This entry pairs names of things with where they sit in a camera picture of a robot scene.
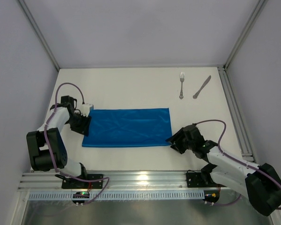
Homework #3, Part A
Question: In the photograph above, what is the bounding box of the slotted cable duct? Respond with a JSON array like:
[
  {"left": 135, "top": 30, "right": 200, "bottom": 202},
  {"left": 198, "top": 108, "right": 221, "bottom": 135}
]
[{"left": 28, "top": 190, "right": 204, "bottom": 201}]

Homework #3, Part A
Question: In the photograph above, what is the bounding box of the aluminium rail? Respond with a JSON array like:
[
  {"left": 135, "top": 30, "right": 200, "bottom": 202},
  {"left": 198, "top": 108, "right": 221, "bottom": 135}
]
[
  {"left": 217, "top": 66, "right": 255, "bottom": 162},
  {"left": 17, "top": 170, "right": 246, "bottom": 192}
]

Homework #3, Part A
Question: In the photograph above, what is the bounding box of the silver fork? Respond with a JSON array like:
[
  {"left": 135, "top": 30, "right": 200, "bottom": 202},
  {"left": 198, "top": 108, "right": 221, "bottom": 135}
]
[{"left": 179, "top": 72, "right": 185, "bottom": 99}]

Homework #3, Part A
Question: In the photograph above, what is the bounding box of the silver table knife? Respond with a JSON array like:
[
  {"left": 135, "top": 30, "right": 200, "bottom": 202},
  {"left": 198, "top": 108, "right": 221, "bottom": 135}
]
[{"left": 193, "top": 76, "right": 211, "bottom": 99}]

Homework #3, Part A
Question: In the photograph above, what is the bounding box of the controller board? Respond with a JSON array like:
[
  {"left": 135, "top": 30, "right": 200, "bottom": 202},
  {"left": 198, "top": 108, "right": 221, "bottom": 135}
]
[
  {"left": 203, "top": 191, "right": 220, "bottom": 206},
  {"left": 72, "top": 191, "right": 90, "bottom": 206}
]

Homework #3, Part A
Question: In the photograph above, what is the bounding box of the aluminium frame post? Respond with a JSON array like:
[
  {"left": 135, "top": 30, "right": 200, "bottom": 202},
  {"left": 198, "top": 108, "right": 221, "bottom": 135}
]
[
  {"left": 16, "top": 0, "right": 60, "bottom": 72},
  {"left": 224, "top": 0, "right": 268, "bottom": 70}
]

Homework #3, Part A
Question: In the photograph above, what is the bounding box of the aluminium front rail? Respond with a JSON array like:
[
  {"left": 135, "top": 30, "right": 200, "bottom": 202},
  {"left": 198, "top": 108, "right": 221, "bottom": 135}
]
[{"left": 17, "top": 170, "right": 246, "bottom": 192}]

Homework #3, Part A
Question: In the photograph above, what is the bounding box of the right side aluminium rail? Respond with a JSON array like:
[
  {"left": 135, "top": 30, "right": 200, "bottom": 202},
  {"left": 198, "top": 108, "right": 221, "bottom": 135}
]
[{"left": 217, "top": 66, "right": 255, "bottom": 162}]

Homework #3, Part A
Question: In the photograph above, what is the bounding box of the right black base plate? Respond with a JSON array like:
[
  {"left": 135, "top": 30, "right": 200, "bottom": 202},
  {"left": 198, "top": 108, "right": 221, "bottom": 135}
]
[{"left": 185, "top": 170, "right": 225, "bottom": 188}]

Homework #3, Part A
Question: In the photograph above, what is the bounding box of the left aluminium frame post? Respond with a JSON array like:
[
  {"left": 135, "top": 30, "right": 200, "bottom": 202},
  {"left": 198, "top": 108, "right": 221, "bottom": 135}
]
[{"left": 16, "top": 0, "right": 60, "bottom": 72}]

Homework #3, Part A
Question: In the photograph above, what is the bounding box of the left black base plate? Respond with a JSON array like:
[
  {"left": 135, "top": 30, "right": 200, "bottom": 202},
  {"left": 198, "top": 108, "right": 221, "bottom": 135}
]
[{"left": 58, "top": 173, "right": 104, "bottom": 189}]

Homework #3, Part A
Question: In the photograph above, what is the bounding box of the blue cloth napkin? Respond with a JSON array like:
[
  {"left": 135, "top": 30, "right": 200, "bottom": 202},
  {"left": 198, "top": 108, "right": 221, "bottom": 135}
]
[{"left": 82, "top": 108, "right": 172, "bottom": 148}]

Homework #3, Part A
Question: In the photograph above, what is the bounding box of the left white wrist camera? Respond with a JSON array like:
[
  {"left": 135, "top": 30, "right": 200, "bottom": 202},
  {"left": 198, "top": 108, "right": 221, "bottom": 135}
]
[{"left": 79, "top": 104, "right": 94, "bottom": 117}]

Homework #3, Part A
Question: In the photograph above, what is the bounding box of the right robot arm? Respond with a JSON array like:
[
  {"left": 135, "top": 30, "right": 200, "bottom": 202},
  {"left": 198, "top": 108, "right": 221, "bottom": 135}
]
[{"left": 166, "top": 124, "right": 281, "bottom": 216}]

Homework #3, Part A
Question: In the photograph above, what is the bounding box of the right controller board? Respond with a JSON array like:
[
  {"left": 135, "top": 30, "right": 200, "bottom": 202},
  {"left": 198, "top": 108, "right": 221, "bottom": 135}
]
[{"left": 203, "top": 191, "right": 220, "bottom": 206}]

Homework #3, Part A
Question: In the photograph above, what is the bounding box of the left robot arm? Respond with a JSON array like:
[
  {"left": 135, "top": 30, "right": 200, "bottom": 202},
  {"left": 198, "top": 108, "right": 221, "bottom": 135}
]
[{"left": 26, "top": 96, "right": 172, "bottom": 183}]

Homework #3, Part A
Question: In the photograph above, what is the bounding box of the left controller board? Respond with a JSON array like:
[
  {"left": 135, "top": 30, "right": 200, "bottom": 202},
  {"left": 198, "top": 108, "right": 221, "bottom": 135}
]
[{"left": 72, "top": 191, "right": 90, "bottom": 206}]

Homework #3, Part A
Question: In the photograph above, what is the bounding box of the right aluminium frame post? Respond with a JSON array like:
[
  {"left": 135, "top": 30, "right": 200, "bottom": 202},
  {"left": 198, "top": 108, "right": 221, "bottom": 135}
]
[{"left": 224, "top": 0, "right": 268, "bottom": 70}]

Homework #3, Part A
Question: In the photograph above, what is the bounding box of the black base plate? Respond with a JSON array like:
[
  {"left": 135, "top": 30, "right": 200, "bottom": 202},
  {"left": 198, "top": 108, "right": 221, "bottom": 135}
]
[
  {"left": 185, "top": 170, "right": 225, "bottom": 188},
  {"left": 58, "top": 173, "right": 104, "bottom": 189}
]

